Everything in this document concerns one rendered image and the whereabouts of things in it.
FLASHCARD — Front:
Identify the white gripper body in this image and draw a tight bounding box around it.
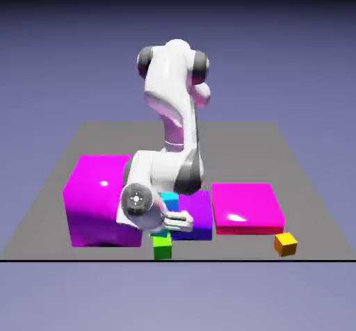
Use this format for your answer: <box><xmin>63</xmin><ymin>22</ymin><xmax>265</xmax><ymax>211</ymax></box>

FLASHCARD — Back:
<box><xmin>161</xmin><ymin>210</ymin><xmax>195</xmax><ymax>234</ymax></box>

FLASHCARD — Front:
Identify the small green cube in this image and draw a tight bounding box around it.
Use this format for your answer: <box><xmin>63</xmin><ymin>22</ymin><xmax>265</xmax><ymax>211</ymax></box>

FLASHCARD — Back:
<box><xmin>152</xmin><ymin>234</ymin><xmax>174</xmax><ymax>261</ymax></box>

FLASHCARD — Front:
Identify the small orange cube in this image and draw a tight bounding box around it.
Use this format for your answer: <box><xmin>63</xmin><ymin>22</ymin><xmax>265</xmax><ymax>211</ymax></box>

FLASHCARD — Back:
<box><xmin>273</xmin><ymin>232</ymin><xmax>299</xmax><ymax>258</ymax></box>

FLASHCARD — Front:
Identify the large purple box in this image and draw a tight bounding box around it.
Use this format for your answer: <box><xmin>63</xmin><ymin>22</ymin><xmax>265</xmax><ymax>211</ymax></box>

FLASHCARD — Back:
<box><xmin>170</xmin><ymin>189</ymin><xmax>214</xmax><ymax>242</ymax></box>

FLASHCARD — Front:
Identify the large cyan box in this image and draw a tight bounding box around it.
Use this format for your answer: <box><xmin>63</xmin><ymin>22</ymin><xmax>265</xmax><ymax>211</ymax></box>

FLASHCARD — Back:
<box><xmin>149</xmin><ymin>192</ymin><xmax>180</xmax><ymax>239</ymax></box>

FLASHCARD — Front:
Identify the large pink box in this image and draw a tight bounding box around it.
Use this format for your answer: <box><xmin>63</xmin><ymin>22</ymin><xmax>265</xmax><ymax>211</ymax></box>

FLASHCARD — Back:
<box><xmin>210</xmin><ymin>182</ymin><xmax>286</xmax><ymax>236</ymax></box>

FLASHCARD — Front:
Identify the large magenta box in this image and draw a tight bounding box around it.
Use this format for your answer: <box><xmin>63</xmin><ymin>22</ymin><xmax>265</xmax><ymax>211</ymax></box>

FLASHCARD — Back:
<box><xmin>62</xmin><ymin>154</ymin><xmax>143</xmax><ymax>248</ymax></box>

